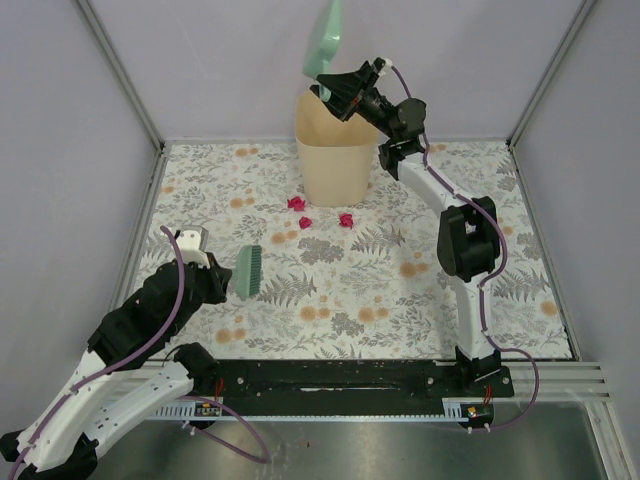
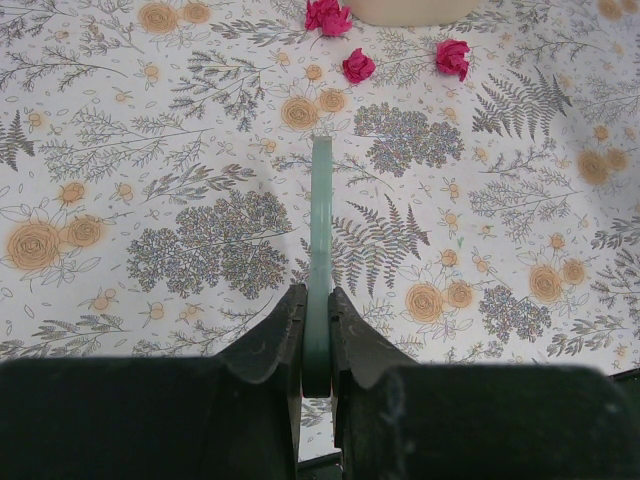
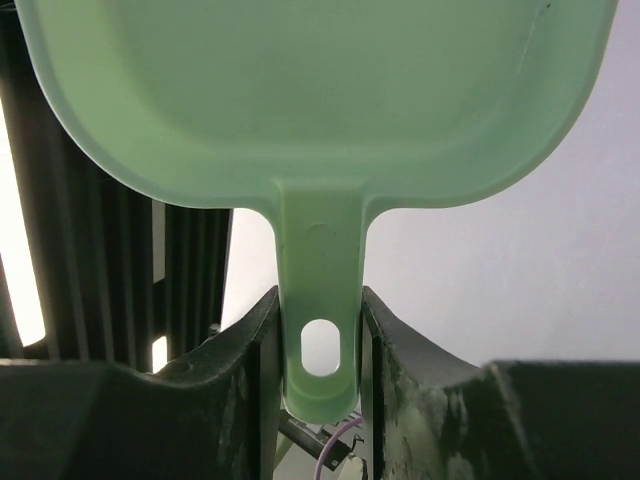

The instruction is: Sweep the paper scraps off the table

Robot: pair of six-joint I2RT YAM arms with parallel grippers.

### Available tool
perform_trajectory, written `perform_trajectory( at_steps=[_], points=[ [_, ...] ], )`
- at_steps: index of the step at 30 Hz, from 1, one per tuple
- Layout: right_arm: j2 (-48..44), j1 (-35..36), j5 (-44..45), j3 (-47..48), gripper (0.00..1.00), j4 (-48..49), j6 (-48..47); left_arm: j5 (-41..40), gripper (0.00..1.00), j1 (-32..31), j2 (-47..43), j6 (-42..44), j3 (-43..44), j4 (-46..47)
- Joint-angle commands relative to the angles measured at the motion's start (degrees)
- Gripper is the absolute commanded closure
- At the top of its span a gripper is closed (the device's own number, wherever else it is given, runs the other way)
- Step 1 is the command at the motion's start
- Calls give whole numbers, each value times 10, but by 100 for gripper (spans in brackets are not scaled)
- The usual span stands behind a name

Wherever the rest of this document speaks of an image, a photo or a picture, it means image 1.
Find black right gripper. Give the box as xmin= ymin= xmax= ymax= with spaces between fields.
xmin=308 ymin=66 xmax=396 ymax=142

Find green hand brush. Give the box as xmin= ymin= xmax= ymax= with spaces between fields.
xmin=232 ymin=245 xmax=262 ymax=300

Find green dustpan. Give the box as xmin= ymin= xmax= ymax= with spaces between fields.
xmin=302 ymin=0 xmax=343 ymax=104

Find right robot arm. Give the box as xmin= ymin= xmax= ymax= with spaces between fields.
xmin=312 ymin=58 xmax=506 ymax=396

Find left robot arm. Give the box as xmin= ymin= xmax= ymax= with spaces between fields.
xmin=1 ymin=262 xmax=232 ymax=479

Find beige waste bin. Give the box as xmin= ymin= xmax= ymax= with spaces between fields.
xmin=295 ymin=91 xmax=378 ymax=208

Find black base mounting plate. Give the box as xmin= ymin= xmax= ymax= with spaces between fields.
xmin=207 ymin=359 xmax=514 ymax=399

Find pink paper scrap middle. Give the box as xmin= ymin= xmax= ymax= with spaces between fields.
xmin=299 ymin=217 xmax=312 ymax=229

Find pink paper scrap by bin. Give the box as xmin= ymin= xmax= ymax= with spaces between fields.
xmin=287 ymin=196 xmax=306 ymax=212

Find pink paper scrap right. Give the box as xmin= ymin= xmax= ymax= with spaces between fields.
xmin=339 ymin=213 xmax=354 ymax=229

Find floral table cloth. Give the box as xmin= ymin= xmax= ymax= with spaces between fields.
xmin=138 ymin=142 xmax=572 ymax=360

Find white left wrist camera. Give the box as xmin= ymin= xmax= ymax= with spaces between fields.
xmin=176 ymin=226 xmax=211 ymax=268

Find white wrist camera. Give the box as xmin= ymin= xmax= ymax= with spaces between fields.
xmin=176 ymin=226 xmax=211 ymax=268
xmin=372 ymin=57 xmax=394 ymax=77

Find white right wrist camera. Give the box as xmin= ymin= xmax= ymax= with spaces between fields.
xmin=372 ymin=57 xmax=394 ymax=77

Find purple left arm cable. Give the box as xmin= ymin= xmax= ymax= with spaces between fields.
xmin=7 ymin=224 xmax=274 ymax=480

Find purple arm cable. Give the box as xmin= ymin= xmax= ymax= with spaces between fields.
xmin=7 ymin=224 xmax=274 ymax=480
xmin=389 ymin=62 xmax=540 ymax=436

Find slotted cable duct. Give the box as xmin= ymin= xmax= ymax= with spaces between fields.
xmin=149 ymin=397 xmax=496 ymax=421

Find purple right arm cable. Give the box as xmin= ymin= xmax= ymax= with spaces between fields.
xmin=389 ymin=62 xmax=540 ymax=436

